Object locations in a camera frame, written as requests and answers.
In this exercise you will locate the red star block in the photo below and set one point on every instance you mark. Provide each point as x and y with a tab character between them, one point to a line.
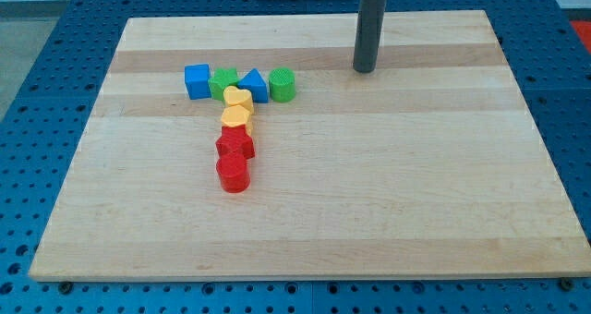
235	139

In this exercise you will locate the green cylinder block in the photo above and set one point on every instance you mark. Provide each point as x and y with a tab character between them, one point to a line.
282	84

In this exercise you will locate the red cylinder block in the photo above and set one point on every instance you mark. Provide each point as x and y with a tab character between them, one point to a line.
232	169

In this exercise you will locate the yellow hexagon block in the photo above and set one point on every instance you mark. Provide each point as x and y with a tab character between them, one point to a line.
237	115

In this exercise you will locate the yellow heart block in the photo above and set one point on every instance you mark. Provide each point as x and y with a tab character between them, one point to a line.
234	96

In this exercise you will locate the blue triangle block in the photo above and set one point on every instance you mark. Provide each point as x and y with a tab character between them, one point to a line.
256	84

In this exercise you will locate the green star block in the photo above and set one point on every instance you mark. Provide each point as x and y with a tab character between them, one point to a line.
221	79

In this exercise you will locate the blue cube block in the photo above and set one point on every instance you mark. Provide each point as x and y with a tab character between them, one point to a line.
197	81

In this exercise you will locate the wooden board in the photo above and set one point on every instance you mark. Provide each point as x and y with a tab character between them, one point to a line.
429	167

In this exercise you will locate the grey cylindrical pointer rod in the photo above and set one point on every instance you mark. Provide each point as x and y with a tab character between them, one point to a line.
368	32

